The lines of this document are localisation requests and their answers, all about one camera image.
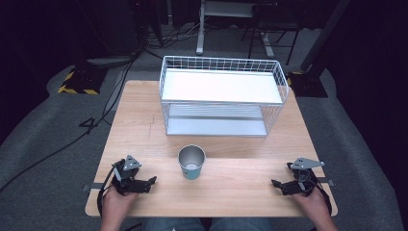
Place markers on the white metal stand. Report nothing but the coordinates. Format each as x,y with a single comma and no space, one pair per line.
224,9

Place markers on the dark slanted stand pole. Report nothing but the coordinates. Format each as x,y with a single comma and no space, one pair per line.
324,35

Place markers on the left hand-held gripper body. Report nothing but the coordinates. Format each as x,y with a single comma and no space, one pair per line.
126,174

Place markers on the black chair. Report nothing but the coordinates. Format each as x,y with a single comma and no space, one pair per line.
272,22

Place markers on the black yellow striped stand base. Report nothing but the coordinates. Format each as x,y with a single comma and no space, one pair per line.
308,84
81,80

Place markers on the person's legs in jeans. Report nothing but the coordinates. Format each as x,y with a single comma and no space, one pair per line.
205,224

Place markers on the grey table bracket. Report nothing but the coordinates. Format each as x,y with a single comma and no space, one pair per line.
93,186
326,181

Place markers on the person's right hand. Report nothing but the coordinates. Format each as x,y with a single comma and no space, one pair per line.
312,203

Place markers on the person's left hand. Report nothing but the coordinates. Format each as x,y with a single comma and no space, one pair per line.
116,203

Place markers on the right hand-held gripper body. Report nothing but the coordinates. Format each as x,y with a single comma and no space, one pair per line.
303,176

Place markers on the teal metal cup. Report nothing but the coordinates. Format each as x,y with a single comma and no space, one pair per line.
191,162

